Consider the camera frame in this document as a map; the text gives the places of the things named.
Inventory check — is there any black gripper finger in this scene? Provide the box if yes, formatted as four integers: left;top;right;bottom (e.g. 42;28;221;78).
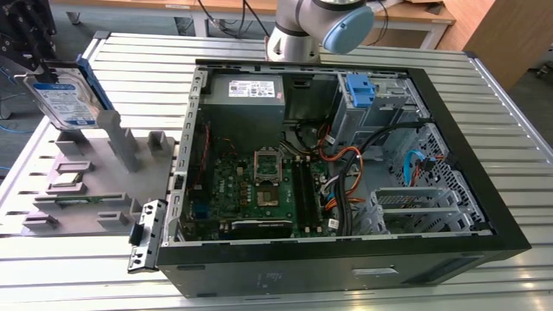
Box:
24;32;60;85

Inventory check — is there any hard disk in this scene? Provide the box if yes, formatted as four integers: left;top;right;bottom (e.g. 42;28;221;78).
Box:
12;53;114;131

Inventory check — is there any power wire with black connectors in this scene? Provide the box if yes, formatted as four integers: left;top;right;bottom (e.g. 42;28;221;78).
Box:
409;155;453;189

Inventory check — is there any silver disk bay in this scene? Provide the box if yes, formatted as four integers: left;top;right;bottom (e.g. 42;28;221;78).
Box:
369;186;488;235

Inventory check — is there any silver CPU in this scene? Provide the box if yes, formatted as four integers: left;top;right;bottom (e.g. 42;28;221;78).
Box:
50;172;84;188

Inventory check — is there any grey parts rack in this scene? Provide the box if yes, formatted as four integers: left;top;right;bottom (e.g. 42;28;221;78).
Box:
20;109;181;236

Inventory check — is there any green RAM stick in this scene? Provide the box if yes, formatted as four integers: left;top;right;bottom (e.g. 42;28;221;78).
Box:
54;196;104;206

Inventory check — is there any black case fan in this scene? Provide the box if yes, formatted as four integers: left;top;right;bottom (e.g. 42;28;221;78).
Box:
188;111;217;195

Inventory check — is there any grey power supply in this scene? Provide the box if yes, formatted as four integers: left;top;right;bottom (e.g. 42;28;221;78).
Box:
201;73;289;153

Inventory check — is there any blue VGA port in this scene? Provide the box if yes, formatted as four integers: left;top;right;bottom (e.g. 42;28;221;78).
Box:
193;201;210;222

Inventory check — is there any green motherboard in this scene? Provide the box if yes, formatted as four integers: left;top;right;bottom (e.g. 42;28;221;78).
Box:
185;152;345;242

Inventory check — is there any metal socket cover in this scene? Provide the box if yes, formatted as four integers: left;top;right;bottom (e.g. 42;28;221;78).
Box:
253;149;286;183

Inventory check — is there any black graphics card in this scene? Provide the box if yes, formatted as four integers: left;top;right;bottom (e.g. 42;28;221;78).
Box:
218;219;294;240

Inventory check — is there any black RAM slot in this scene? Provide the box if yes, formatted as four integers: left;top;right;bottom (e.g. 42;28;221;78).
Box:
292;155;308;231
297;155;314;231
308;155;325;231
302;155;320;231

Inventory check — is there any blue drive latch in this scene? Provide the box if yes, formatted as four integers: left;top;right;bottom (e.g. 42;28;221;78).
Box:
345;74;374;108

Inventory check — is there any silver drive cage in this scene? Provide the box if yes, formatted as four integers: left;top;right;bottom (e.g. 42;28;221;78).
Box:
330;73;432;155

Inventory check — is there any wooden top desk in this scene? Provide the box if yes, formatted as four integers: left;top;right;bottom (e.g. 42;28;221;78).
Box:
50;0;458;49

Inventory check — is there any black PC case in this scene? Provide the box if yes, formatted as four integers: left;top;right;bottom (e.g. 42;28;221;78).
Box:
153;58;533;298

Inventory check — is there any wooden cabinet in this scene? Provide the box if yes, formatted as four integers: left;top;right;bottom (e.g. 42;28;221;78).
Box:
461;0;553;93

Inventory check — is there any red black twisted wire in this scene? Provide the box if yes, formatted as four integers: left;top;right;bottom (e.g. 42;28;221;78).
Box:
194;121;213;192

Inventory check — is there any silver hinged card bracket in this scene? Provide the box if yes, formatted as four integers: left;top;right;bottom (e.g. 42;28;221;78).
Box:
126;198;169;275

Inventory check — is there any yellow black wire bundle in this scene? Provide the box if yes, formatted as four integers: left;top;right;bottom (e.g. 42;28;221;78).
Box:
278;139;313;157

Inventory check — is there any orange red wire bundle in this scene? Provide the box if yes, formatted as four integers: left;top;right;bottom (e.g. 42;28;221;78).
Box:
318;146;368;211

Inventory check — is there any black cable bundle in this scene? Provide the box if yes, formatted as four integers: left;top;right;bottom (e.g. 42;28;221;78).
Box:
334;120;434;236

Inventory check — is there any blue data wire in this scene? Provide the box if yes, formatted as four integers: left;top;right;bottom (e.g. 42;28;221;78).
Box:
402;149;429;189

